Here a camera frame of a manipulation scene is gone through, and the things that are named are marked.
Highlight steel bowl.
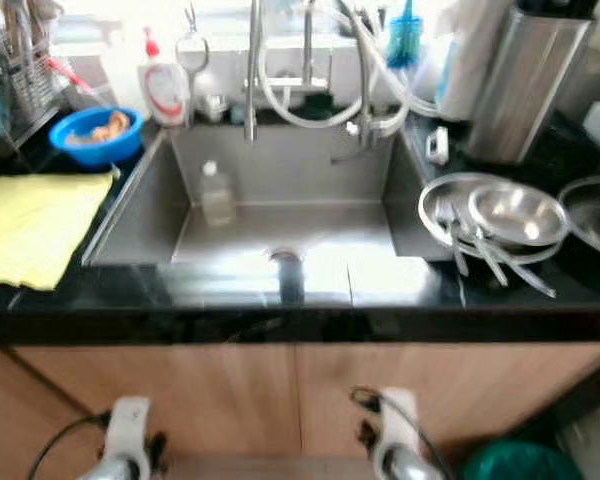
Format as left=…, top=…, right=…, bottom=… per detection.
left=468, top=182, right=570, bottom=248

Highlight wooden cabinet door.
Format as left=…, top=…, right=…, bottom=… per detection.
left=12, top=345, right=304, bottom=458
left=295, top=345, right=600, bottom=443

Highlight wooden cabinet side panel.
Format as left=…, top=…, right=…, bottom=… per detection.
left=0, top=345, right=113, bottom=480

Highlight green trash bin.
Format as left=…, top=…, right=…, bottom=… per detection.
left=459, top=437, right=587, bottom=480

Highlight steel spoon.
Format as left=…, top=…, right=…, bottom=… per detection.
left=438, top=203, right=471, bottom=278
left=490, top=240, right=558, bottom=299
left=474, top=228, right=508, bottom=288

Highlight grey storage box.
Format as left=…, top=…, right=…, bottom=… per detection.
left=554, top=398, right=600, bottom=480

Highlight stainless steel sink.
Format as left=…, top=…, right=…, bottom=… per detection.
left=82, top=122, right=451, bottom=269

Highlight yellow cleaning cloth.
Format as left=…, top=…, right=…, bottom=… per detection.
left=0, top=172, right=120, bottom=291

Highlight clear plastic bottle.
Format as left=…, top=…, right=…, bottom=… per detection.
left=201, top=160, right=236, bottom=227

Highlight large steel plate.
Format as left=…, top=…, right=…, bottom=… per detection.
left=418, top=172, right=572, bottom=264

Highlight blue plastic bowl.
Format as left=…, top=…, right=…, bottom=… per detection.
left=49, top=106, right=144, bottom=168

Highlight small white plastic clip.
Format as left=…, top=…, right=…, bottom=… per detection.
left=426, top=126, right=452, bottom=166

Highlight steel plate with cup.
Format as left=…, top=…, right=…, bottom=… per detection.
left=558, top=175, right=600, bottom=264

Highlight orange food scraps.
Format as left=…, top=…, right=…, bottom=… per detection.
left=88, top=111, right=132, bottom=144

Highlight dark green sponge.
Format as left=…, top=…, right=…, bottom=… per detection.
left=303, top=90, right=338, bottom=113

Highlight small steel cup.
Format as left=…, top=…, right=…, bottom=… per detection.
left=198, top=92, right=227, bottom=123

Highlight white dish soap bottle red cap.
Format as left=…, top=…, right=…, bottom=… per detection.
left=137, top=27, right=190, bottom=128

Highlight white pump bottle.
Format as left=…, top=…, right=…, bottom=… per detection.
left=103, top=25, right=141, bottom=106

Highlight steel spring neck faucet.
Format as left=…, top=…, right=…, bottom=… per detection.
left=244, top=0, right=393, bottom=162

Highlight steel knife block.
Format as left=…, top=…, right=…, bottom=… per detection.
left=463, top=2, right=597, bottom=165

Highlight white container blue label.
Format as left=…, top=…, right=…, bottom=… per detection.
left=435, top=0, right=523, bottom=121

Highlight steel tap with crossbar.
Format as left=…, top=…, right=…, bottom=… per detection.
left=240, top=0, right=331, bottom=96

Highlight small round mesh strainer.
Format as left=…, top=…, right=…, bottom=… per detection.
left=175, top=5, right=212, bottom=77

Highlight blue bottle brush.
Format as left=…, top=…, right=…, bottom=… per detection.
left=387, top=0, right=427, bottom=70

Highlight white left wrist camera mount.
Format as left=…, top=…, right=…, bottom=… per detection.
left=104, top=396, right=154, bottom=464

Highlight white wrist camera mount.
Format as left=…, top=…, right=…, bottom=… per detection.
left=104, top=396, right=154, bottom=464
left=374, top=387, right=427, bottom=457

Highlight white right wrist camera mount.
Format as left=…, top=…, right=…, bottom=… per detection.
left=374, top=387, right=427, bottom=457

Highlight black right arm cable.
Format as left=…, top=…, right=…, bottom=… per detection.
left=349, top=386, right=453, bottom=473

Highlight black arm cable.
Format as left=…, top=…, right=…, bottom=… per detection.
left=349, top=386, right=453, bottom=473
left=27, top=409, right=117, bottom=480

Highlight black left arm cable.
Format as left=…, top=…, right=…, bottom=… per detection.
left=27, top=409, right=117, bottom=480

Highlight white water hose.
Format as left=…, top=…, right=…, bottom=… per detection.
left=257, top=3, right=441, bottom=131

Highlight wire dish rack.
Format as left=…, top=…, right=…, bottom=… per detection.
left=0, top=0, right=63, bottom=151

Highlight red handled brush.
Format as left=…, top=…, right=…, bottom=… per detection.
left=44, top=54, right=88, bottom=94

